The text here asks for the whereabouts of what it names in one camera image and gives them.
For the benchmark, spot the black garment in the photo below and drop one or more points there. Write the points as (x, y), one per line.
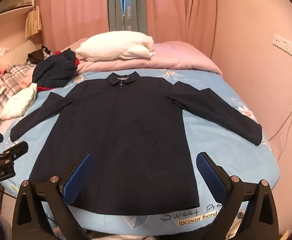
(37, 55)

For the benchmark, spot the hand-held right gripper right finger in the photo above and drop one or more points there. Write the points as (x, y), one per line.
(211, 177)

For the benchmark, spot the pile of mixed clothes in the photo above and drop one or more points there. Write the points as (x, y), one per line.
(11, 77)

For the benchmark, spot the pink quilt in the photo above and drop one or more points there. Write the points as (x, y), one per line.
(181, 57)

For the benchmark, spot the pink curtain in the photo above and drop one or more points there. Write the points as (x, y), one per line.
(73, 10)
(178, 12)

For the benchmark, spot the white power strip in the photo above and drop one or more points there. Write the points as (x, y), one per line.
(289, 47)

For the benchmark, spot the navy garment with red trim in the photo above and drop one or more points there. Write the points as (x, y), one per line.
(53, 72)

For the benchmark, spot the white fluffy pillow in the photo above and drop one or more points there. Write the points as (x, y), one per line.
(111, 45)

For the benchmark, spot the grey curtain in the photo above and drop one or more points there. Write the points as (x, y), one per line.
(133, 7)

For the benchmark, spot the navy blue jacket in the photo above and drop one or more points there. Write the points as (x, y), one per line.
(126, 130)

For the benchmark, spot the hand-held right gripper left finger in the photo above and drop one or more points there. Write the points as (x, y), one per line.
(77, 177)

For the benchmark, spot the blue floral bedsheet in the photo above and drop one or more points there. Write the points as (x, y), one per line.
(223, 155)

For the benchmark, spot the beige pleated hanging cloth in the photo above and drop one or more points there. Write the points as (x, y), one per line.
(33, 21)

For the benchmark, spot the beige headboard cushion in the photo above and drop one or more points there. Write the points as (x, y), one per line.
(21, 51)

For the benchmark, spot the white garment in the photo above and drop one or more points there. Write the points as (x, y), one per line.
(18, 102)

